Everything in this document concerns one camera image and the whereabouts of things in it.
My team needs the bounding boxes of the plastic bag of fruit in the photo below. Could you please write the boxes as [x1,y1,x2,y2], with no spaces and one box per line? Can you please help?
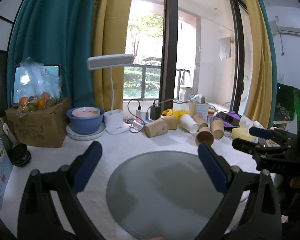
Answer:
[17,58,62,118]

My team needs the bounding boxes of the black window frame post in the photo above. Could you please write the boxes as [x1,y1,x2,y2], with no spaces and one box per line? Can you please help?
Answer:
[159,0,179,111]

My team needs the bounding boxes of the brown paper cup behind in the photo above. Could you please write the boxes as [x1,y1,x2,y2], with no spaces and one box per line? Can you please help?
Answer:
[163,115,178,130]

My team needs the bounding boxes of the teal curtain left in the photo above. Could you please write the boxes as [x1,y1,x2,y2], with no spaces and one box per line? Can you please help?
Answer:
[7,0,96,107]

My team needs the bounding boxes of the brown paper cup facing camera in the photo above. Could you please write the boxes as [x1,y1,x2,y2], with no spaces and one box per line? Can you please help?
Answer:
[195,127,214,146]

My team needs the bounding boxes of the yellow tissue pack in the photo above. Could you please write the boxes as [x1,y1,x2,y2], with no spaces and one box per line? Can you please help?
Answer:
[231,127,256,142]

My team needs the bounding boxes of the white mesh basket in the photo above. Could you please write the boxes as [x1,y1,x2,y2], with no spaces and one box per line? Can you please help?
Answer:
[188,101,210,120]

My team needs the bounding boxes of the black power adapter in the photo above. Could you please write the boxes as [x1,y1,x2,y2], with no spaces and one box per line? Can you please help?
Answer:
[150,105,161,121]

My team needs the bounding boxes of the pink bowl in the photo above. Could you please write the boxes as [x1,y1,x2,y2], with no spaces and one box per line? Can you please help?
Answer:
[72,107,101,118]

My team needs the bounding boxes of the white plate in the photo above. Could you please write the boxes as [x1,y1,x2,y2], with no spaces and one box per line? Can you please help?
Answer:
[65,122,107,142]

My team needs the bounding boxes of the steel thermos flask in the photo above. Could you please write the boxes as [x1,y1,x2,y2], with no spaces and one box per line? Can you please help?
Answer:
[0,110,17,152]

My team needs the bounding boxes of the brown paper cup upside down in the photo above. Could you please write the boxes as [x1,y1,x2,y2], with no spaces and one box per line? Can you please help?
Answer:
[210,119,224,140]

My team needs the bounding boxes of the cardboard box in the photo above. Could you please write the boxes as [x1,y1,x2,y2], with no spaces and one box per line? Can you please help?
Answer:
[6,98,71,148]

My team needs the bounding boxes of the teal curtain right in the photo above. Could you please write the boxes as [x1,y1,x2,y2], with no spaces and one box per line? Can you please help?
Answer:
[258,0,277,129]

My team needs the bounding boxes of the yellow curtain left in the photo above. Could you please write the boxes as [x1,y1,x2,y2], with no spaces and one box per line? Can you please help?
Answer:
[92,0,132,111]

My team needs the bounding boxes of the white air conditioner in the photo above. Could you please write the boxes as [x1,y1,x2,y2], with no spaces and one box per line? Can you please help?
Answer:
[269,21,300,37]

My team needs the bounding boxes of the white charger plug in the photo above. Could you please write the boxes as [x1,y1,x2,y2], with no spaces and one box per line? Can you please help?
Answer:
[136,106,148,123]

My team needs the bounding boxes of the black phone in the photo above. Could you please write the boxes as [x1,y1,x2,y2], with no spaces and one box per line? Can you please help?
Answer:
[216,111,241,128]

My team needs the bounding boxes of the teal curtain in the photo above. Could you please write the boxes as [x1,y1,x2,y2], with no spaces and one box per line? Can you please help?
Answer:
[258,0,277,129]
[7,0,96,107]

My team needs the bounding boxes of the purple cloth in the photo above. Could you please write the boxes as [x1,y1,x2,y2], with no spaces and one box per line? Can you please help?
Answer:
[213,111,242,131]

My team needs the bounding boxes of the white desk lamp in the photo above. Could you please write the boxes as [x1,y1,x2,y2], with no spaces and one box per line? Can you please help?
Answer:
[87,54,134,135]

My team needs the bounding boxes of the brown paper cup with print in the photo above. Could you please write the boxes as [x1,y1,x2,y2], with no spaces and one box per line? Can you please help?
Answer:
[144,118,168,138]

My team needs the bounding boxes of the yellow curtain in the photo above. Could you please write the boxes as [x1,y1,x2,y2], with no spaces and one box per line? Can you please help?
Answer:
[245,0,272,127]
[92,0,132,111]

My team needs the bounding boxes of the black monitor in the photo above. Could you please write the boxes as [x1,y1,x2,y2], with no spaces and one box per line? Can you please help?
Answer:
[274,83,296,121]

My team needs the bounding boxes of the black round lid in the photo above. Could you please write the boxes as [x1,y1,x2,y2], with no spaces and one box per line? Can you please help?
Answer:
[8,143,31,167]

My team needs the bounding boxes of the yellow plush toy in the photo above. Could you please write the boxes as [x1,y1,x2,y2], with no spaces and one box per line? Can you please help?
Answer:
[162,109,190,120]

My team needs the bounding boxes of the white paper cup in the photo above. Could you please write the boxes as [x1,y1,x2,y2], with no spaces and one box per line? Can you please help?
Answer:
[179,114,198,133]

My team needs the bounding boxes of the hanging white towel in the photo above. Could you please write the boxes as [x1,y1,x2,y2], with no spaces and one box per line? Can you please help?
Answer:
[218,37,232,61]

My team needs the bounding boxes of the blue bowl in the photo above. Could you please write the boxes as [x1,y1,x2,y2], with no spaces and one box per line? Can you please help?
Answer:
[66,107,105,134]

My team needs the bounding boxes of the brown paper cup rear right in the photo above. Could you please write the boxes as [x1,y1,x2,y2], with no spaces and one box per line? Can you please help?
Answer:
[192,113,207,130]

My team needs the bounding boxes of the yellow curtain right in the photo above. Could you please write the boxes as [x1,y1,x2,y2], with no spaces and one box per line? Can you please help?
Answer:
[245,0,272,127]

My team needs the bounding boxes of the white power strip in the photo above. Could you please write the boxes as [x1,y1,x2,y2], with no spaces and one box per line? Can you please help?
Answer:
[132,119,153,132]

